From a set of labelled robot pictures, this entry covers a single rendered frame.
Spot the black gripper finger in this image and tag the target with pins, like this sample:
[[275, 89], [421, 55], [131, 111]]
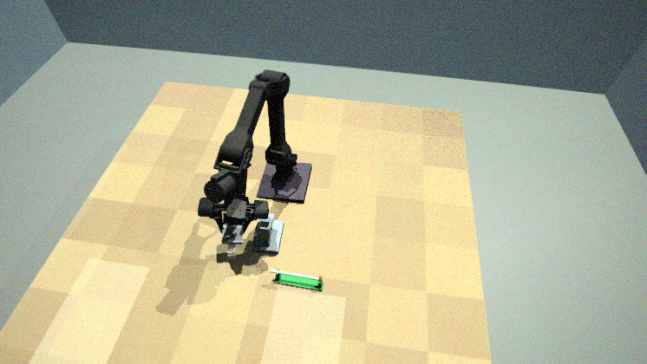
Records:
[[218, 220], [245, 225]]

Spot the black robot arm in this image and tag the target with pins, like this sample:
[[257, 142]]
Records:
[[237, 146]]

